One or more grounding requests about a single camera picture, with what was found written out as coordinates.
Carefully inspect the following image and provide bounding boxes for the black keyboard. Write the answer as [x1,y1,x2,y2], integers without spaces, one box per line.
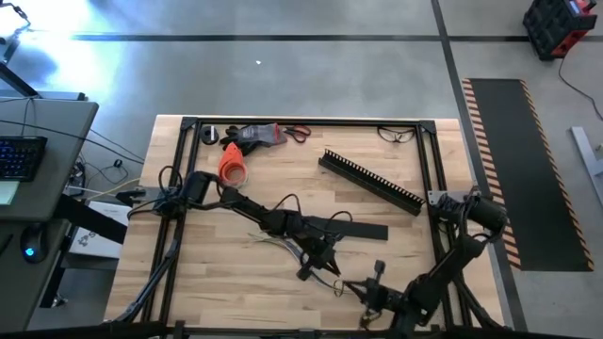
[0,135,49,183]

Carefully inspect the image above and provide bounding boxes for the black and red toolbox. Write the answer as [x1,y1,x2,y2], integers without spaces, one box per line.
[522,0,599,61]

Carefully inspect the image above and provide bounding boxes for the red-handled scissors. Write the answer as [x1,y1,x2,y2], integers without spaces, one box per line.
[282,124,313,144]

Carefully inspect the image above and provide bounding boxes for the white cardboard box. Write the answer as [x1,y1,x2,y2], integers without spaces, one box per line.
[69,200,132,259]

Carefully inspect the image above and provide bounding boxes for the black desk support bar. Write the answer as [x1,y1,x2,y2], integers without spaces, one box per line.
[55,195,129,245]

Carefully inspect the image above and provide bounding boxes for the black round disc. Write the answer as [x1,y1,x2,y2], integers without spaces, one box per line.
[200,124,220,145]

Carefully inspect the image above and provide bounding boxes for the black slotted cable duct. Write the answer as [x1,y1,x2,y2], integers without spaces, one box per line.
[318,149,427,217]

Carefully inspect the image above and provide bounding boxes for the multicolour wire bundle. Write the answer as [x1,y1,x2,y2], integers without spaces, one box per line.
[248,229,348,292]

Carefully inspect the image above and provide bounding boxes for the black duct cover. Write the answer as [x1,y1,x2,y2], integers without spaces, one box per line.
[305,215,390,242]

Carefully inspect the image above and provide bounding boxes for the orange tape dispenser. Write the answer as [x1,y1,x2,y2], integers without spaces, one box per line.
[217,141,250,188]

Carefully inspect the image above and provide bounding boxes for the black floor cable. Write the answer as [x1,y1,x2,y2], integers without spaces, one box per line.
[558,56,603,121]

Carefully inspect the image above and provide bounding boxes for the black hazard-striped floor mat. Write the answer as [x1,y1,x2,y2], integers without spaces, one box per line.
[461,77,595,273]

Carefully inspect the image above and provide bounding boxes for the grey office desk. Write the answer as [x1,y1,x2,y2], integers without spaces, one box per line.
[0,96,101,331]

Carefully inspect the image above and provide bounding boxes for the clear safety glasses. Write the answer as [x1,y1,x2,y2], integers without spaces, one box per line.
[376,125,416,144]

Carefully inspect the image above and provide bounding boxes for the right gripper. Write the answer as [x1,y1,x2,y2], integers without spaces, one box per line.
[343,261,406,326]

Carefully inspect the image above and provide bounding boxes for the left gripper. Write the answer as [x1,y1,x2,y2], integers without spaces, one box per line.
[291,220,343,283]

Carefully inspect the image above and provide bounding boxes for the grey metal beam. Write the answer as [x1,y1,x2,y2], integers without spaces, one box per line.
[570,125,603,208]

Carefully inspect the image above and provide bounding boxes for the green sticky note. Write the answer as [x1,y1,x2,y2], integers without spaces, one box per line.
[0,180,21,206]

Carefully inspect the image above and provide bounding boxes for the black computer mouse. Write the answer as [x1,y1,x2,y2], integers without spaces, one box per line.
[20,221,48,264]

